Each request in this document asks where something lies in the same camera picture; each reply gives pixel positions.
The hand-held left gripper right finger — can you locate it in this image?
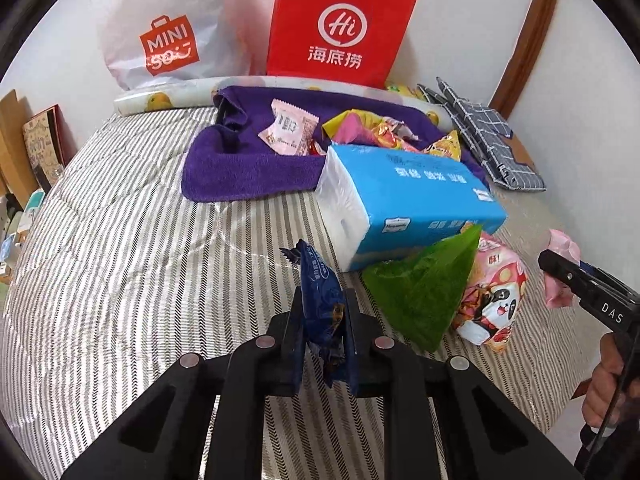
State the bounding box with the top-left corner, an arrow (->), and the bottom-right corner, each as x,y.
345,290 -> 583,480

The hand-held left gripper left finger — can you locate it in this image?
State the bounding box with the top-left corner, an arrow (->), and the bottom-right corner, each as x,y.
60,287 -> 307,480

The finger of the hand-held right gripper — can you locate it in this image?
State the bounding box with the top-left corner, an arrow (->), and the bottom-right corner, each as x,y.
577,259 -> 640,306
538,250 -> 601,311

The dark blue snack packet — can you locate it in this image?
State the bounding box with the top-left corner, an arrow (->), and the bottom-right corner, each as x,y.
279,239 -> 351,388

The magenta snack packet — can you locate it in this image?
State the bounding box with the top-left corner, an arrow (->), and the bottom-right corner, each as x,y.
332,112 -> 373,145

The person's right hand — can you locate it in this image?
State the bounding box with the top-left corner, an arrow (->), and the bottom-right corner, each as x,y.
581,332 -> 640,428

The pink panda snack packet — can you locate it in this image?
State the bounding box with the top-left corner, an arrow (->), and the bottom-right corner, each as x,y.
452,232 -> 529,354

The blue tissue pack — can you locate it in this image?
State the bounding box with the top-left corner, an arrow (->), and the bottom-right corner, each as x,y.
314,143 -> 508,272

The grey checked cloth bag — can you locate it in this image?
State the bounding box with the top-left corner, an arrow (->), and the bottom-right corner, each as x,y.
417,76 -> 547,193

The purple towel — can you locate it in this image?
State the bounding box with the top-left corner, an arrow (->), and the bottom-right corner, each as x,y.
181,86 -> 488,203

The pale pink snack packet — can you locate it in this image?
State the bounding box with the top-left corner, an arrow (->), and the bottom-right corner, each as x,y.
257,99 -> 320,157

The red orange snack packet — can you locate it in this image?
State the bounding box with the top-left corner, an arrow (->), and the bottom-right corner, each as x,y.
372,116 -> 421,152

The yellow green snack packet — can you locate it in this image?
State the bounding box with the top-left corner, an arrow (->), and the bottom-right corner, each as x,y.
322,109 -> 383,133

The fruit print paper roll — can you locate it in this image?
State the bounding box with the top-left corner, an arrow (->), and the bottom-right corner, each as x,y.
112,74 -> 453,131

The white teal small box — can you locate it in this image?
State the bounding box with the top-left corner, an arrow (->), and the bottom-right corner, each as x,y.
15,189 -> 47,233

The dark patterned book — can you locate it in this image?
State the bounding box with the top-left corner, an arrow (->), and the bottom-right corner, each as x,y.
22,105 -> 67,193

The red paper bag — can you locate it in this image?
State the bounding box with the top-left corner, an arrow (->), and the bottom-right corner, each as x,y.
266,0 -> 420,90

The white plastic shopping bag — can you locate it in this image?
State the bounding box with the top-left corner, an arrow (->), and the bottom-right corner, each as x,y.
96,0 -> 251,92

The wooden door frame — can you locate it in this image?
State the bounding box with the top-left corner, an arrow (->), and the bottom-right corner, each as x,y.
487,0 -> 566,116

